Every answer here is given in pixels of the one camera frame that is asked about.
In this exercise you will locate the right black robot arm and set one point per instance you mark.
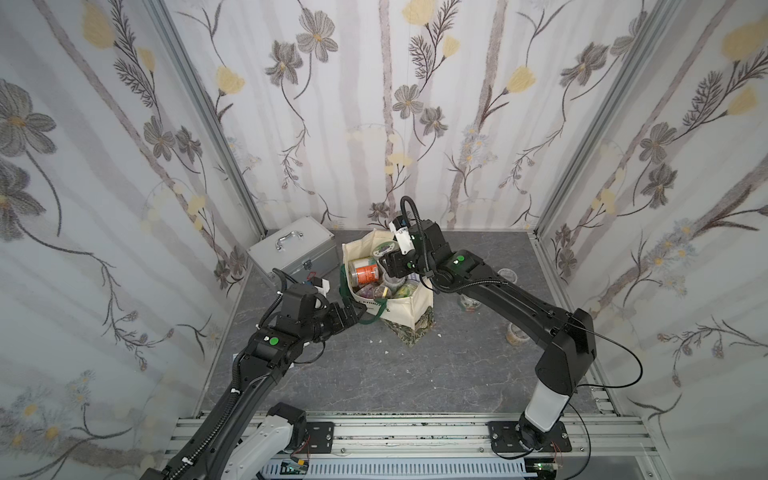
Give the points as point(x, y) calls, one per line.
point(567, 339)

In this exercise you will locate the cream canvas tote bag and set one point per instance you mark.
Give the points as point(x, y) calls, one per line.
point(409, 318)

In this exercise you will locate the red label seed jar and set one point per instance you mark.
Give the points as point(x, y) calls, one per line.
point(364, 271)

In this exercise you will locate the clear lid green seed cup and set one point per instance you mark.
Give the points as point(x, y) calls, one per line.
point(508, 274)

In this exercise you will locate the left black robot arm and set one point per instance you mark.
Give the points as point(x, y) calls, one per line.
point(217, 449)

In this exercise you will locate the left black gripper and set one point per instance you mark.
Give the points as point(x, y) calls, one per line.
point(349, 314)

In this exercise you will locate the large strawberry label jar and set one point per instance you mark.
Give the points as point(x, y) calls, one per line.
point(468, 304)

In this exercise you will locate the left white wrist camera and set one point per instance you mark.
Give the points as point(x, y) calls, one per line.
point(322, 285)

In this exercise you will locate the silver first aid case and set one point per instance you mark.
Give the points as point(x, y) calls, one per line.
point(303, 249)

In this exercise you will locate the yellow green seed cup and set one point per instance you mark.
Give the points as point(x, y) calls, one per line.
point(407, 289)

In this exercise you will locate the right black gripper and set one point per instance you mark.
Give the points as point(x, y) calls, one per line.
point(390, 263)

